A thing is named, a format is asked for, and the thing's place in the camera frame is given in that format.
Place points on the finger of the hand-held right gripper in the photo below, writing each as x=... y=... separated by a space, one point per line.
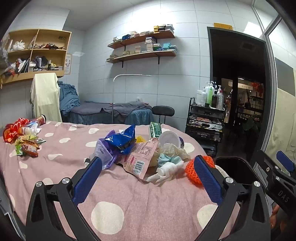
x=285 y=160
x=266 y=162

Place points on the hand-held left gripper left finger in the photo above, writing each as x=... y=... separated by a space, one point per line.
x=87 y=180

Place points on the blue bedding pile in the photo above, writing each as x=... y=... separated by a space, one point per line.
x=68 y=97

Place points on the person's right hand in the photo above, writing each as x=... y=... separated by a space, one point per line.
x=274 y=217

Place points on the orange foam net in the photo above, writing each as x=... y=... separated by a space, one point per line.
x=190 y=171

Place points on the white floor lamp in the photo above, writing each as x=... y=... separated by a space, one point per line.
x=129 y=75

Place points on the cream towel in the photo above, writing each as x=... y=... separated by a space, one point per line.
x=45 y=97

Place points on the light blue cloth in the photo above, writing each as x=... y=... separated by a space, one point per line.
x=165 y=160

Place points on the yellow foam net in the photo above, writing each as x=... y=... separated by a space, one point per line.
x=140 y=139

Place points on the red snack tube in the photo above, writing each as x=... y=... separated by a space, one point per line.
x=40 y=120

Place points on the group of pump bottles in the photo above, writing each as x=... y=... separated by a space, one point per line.
x=210 y=95

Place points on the clear plastic bottle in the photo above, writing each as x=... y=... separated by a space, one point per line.
x=32 y=129

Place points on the wooden cubby shelf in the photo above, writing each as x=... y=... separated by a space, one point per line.
x=49 y=34

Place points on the wall poster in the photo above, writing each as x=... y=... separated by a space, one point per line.
x=68 y=64

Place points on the black door frame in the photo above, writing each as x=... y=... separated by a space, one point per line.
x=209 y=58

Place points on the purple plastic bag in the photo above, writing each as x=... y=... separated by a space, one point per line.
x=103 y=153

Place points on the glass door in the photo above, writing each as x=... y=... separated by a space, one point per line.
x=284 y=111

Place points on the red patterned bag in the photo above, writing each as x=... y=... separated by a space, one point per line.
x=13 y=129

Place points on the green snack packet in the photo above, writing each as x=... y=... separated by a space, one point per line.
x=154 y=129

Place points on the black trash bin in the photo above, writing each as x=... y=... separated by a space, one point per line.
x=240 y=171

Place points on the wall shelves with boxes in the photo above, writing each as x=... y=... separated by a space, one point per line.
x=150 y=44

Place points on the row of small boxes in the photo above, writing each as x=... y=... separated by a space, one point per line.
x=161 y=29

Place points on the blue snack bag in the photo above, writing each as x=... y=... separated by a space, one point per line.
x=122 y=139

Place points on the massage bed with grey sheet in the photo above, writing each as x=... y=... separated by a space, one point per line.
x=104 y=111

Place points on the yellow wall sign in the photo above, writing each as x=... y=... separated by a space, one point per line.
x=223 y=26

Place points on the black storage cart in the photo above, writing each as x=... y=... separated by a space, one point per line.
x=203 y=132

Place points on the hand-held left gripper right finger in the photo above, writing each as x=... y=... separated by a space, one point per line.
x=208 y=180

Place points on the green snack wrapper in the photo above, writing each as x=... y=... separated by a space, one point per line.
x=27 y=139

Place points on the pink snack packet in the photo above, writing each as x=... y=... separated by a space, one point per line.
x=138 y=157

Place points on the white plastic cup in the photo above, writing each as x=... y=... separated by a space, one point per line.
x=168 y=138

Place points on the black stool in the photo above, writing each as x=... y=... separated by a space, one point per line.
x=163 y=110

